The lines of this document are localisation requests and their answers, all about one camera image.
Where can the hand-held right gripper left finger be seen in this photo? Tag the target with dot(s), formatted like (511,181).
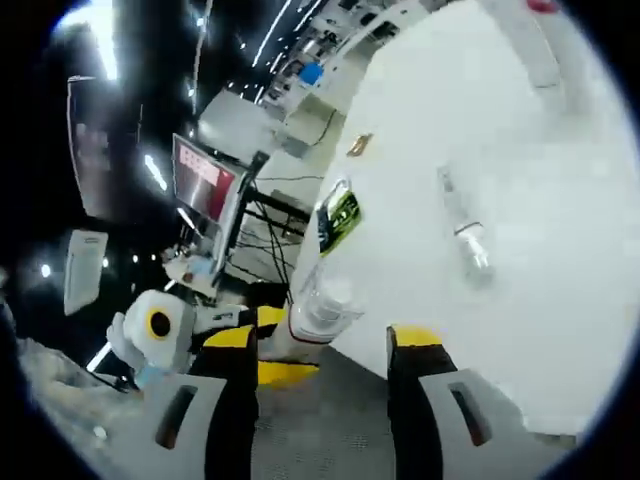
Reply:
(225,425)

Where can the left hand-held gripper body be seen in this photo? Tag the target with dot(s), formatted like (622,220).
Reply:
(182,320)

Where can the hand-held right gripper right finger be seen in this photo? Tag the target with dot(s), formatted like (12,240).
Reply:
(420,430)

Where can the green black sachet packet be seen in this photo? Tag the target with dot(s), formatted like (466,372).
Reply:
(340,220)

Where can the gold foil packet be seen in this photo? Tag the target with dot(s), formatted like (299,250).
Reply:
(360,145)

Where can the blue storage bin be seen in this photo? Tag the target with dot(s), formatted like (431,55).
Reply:
(311,73)

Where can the ceiling air conditioner unit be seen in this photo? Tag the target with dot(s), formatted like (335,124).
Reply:
(85,270)

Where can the black laptop stand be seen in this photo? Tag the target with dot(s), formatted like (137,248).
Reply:
(280,201)

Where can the open laptop red screen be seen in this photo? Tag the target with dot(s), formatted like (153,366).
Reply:
(200,185)

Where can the dark hanging ceiling panel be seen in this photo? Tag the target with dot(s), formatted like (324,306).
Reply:
(100,150)

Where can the long white counter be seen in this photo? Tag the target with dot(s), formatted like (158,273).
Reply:
(310,120)

